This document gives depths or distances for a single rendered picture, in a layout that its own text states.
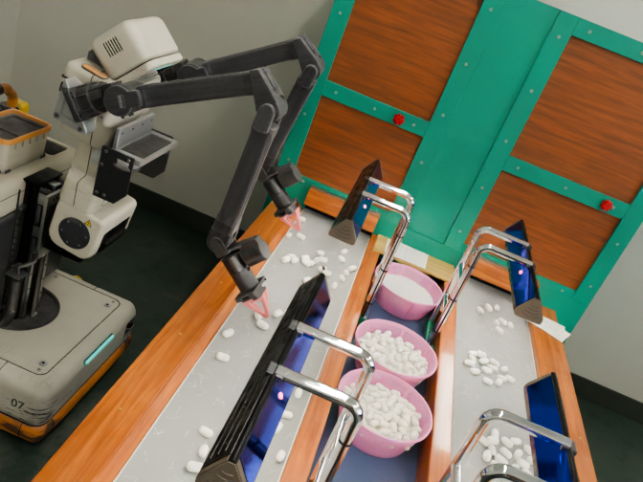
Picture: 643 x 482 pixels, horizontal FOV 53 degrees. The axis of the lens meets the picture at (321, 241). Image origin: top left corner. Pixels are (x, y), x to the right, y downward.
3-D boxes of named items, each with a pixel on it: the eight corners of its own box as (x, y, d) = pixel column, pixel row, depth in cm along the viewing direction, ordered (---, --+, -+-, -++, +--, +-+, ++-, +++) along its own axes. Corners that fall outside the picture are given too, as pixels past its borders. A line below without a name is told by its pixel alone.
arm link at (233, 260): (223, 251, 176) (216, 259, 170) (244, 242, 173) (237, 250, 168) (236, 273, 177) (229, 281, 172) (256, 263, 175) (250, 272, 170)
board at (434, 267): (372, 251, 248) (373, 248, 247) (377, 235, 261) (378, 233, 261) (452, 284, 246) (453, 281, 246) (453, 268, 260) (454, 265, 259)
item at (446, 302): (420, 355, 213) (479, 242, 193) (424, 324, 231) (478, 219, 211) (473, 378, 212) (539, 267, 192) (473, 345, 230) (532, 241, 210)
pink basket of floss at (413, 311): (391, 328, 221) (402, 306, 217) (353, 282, 240) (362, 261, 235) (446, 324, 236) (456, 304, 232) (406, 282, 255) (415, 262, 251)
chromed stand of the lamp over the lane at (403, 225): (309, 307, 215) (357, 190, 195) (321, 280, 233) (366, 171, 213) (362, 329, 214) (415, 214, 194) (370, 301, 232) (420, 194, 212)
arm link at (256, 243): (219, 230, 176) (207, 240, 168) (253, 213, 172) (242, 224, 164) (240, 266, 178) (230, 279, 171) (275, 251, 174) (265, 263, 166)
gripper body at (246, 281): (268, 280, 179) (254, 258, 177) (256, 296, 169) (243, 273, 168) (249, 289, 181) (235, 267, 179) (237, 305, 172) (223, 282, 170)
